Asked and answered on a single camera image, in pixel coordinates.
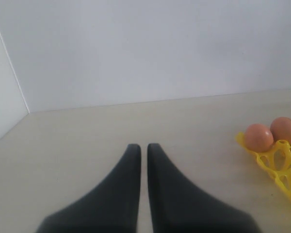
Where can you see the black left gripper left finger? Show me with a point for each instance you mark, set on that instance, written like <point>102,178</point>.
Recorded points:
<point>111,207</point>

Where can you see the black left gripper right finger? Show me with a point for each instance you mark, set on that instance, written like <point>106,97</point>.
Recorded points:
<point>179,206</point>

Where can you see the brown egg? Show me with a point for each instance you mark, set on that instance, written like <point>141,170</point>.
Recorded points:
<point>281,129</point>
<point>258,138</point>

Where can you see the yellow plastic egg tray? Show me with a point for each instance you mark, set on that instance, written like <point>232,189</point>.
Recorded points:
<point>276,163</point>

